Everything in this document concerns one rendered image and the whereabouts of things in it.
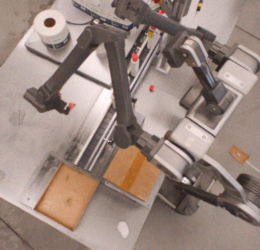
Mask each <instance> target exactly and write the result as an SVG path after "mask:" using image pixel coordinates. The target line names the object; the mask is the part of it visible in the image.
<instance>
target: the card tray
mask: <svg viewBox="0 0 260 250"><path fill-rule="evenodd" d="M99 183H100V181H98V180H96V179H94V178H92V177H90V176H88V175H86V174H84V173H83V172H81V171H79V170H77V169H75V168H73V167H71V166H69V165H68V164H66V163H64V162H60V164H59V166H58V167H57V169H56V171H55V172H54V175H53V176H52V178H51V180H50V181H49V182H48V184H47V186H46V187H45V189H44V191H43V193H42V194H41V195H40V197H39V199H38V201H37V203H36V204H35V206H34V207H33V209H32V210H33V211H35V212H37V213H39V214H41V215H42V216H44V217H46V218H48V219H49V220H51V221H53V222H55V223H57V224H59V225H60V226H62V227H64V228H66V229H67V230H69V231H71V232H74V230H75V228H76V226H77V224H78V222H79V220H80V218H81V216H82V215H83V213H84V211H85V209H86V208H87V206H88V204H89V201H90V199H91V198H92V196H93V194H94V192H95V190H96V188H97V186H98V185H99Z"/></svg>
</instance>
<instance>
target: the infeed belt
mask: <svg viewBox="0 0 260 250"><path fill-rule="evenodd" d="M159 40H160V38H159ZM159 40H158V42H157V44H156V46H155V47H154V49H153V51H152V52H151V55H150V56H149V58H148V60H147V62H146V64H145V66H144V67H143V68H142V70H141V72H140V74H139V75H138V77H137V79H136V81H135V83H134V84H133V86H132V88H131V90H130V93H131V92H132V91H133V89H134V87H135V85H136V83H137V82H138V80H139V78H140V76H141V74H142V73H143V71H144V70H145V68H146V66H147V65H148V63H149V60H150V59H151V57H152V55H153V53H154V51H155V50H156V48H157V46H158V44H159ZM147 43H148V42H147ZM147 43H146V45H145V47H144V48H143V50H142V52H141V53H140V55H139V56H138V59H139V68H138V71H139V69H140V67H141V66H142V64H143V63H144V61H145V59H146V57H147V55H148V53H149V52H150V49H148V48H147ZM128 76H129V86H130V85H131V84H132V82H133V80H134V78H135V77H133V76H132V75H131V72H130V73H129V74H128ZM115 113H116V109H114V108H113V103H112V105H111V106H110V108H109V110H108V112H107V113H106V115H105V117H104V119H103V120H102V122H101V124H100V126H99V127H98V129H97V131H96V132H95V134H94V136H93V138H92V139H91V141H90V143H89V145H88V146H87V148H86V149H85V151H84V153H83V154H82V157H81V158H80V160H79V162H78V164H77V166H79V167H81V168H83V169H84V167H85V166H86V164H87V162H88V160H89V159H90V157H91V155H92V154H93V152H94V150H95V148H96V146H97V145H98V143H99V141H100V139H101V137H102V136H103V134H104V132H105V130H106V129H107V127H108V125H109V123H110V121H111V120H112V118H113V116H114V114H115ZM115 121H116V117H115V119H114V121H113V123H112V124H111V126H110V128H109V130H108V132H107V133H106V135H105V137H104V138H105V139H106V138H107V136H108V134H109V132H110V131H111V129H112V127H113V126H114V123H115ZM103 143H104V140H103V141H102V142H101V144H100V146H99V148H98V150H97V151H96V153H95V155H94V157H93V159H92V161H91V163H90V164H89V165H88V167H87V169H86V170H87V171H88V170H89V168H90V166H91V165H92V164H93V162H94V160H95V158H96V156H97V154H98V152H99V150H100V149H101V147H102V145H103Z"/></svg>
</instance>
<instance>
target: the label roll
mask: <svg viewBox="0 0 260 250"><path fill-rule="evenodd" d="M34 28H35V29H36V31H37V33H38V35H39V37H40V39H41V41H42V42H43V43H44V45H45V46H46V47H47V48H49V49H61V48H63V47H65V46H66V45H67V44H68V43H69V41H70V38H71V35H70V31H69V28H68V25H67V22H66V20H65V18H64V16H63V15H62V14H61V13H60V12H59V11H57V10H46V11H43V12H41V13H39V14H38V15H37V16H36V17H35V19H34Z"/></svg>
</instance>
